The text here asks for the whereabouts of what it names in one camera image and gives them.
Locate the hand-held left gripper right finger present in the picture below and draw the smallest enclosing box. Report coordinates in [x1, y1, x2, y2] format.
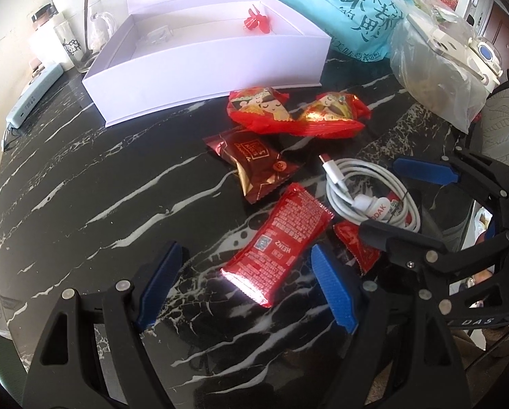
[310, 243, 468, 409]

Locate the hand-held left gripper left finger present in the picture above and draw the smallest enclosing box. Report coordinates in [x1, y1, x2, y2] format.
[22, 241, 185, 409]

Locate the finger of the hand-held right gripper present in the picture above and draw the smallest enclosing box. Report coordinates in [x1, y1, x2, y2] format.
[359, 220, 464, 282]
[393, 147, 509, 205]

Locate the small red ketchup sachet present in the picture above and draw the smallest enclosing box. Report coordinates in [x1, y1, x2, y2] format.
[333, 221, 383, 274]

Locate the white charging cable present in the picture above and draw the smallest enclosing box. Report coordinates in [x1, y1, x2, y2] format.
[319, 154, 422, 233]

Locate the large red ketchup sachet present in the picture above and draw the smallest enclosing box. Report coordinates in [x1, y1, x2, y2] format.
[220, 182, 335, 307]

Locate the red cartoon candy packet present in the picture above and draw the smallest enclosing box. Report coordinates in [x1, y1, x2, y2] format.
[291, 91, 372, 138]
[227, 86, 291, 127]

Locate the dark red snack packet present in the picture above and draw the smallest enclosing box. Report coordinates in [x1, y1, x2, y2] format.
[202, 128, 300, 205]

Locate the white cardboard box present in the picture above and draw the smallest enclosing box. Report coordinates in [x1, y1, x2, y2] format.
[82, 0, 332, 127]

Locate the clear plastic bag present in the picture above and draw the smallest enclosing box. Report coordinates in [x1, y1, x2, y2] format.
[382, 0, 494, 134]

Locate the light blue plastic bag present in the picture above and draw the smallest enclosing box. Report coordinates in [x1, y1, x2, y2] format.
[277, 0, 421, 62]

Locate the small red fan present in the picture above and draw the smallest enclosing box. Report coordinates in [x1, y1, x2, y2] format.
[242, 4, 274, 35]

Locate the light blue power bank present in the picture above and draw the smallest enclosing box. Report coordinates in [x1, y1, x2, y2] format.
[5, 63, 65, 129]

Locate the cartoon print glass cup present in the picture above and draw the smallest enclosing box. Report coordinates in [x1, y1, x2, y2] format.
[53, 21, 85, 71]

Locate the glass mug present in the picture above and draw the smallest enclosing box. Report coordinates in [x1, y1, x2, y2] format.
[76, 0, 118, 73]

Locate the brown stirring stick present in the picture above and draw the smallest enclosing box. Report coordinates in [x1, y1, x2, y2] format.
[82, 0, 90, 54]

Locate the jar with dark lid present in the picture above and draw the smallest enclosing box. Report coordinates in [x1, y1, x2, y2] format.
[31, 4, 57, 30]

